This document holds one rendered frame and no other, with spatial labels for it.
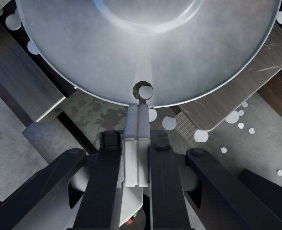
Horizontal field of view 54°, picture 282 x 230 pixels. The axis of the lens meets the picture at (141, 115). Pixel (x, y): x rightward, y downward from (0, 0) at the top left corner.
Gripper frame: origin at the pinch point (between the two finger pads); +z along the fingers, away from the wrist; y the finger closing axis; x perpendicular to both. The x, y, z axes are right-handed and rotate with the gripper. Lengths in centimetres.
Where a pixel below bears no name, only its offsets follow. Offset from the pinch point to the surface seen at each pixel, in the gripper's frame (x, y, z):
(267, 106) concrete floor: -24, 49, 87
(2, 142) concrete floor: -37, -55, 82
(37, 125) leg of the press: -8.0, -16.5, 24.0
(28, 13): 8.3, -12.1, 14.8
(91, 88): 0.7, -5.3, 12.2
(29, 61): 2.4, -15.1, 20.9
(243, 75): 1.9, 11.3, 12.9
